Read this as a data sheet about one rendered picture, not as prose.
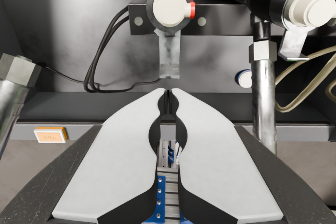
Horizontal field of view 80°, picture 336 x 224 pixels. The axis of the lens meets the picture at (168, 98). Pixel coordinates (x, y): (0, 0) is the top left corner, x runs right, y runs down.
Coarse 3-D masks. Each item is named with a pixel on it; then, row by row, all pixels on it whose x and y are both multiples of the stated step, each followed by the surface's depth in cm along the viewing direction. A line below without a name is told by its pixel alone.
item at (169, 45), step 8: (160, 32) 13; (176, 32) 13; (160, 40) 13; (168, 40) 13; (176, 40) 13; (160, 48) 13; (168, 48) 13; (176, 48) 13; (160, 56) 14; (168, 56) 14; (176, 56) 14; (160, 64) 14; (168, 64) 14; (176, 64) 14
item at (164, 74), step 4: (160, 72) 14; (164, 72) 14; (168, 72) 14; (172, 72) 14; (176, 72) 14; (160, 76) 13; (164, 76) 13; (168, 76) 13; (172, 76) 13; (176, 76) 13
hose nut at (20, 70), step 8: (8, 56) 12; (16, 56) 13; (0, 64) 12; (8, 64) 12; (16, 64) 12; (24, 64) 13; (32, 64) 13; (0, 72) 12; (8, 72) 12; (16, 72) 12; (24, 72) 13; (32, 72) 13; (8, 80) 12; (16, 80) 12; (24, 80) 13; (32, 80) 13
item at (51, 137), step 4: (36, 128) 37; (40, 128) 37; (44, 128) 37; (48, 128) 37; (52, 128) 37; (56, 128) 37; (60, 128) 37; (36, 132) 37; (40, 132) 37; (44, 132) 37; (48, 132) 37; (52, 132) 37; (56, 132) 37; (64, 132) 38; (40, 136) 37; (44, 136) 37; (48, 136) 37; (52, 136) 37; (56, 136) 37; (60, 136) 37; (64, 136) 38; (40, 140) 38; (44, 140) 38; (48, 140) 38; (52, 140) 38; (56, 140) 38; (60, 140) 38
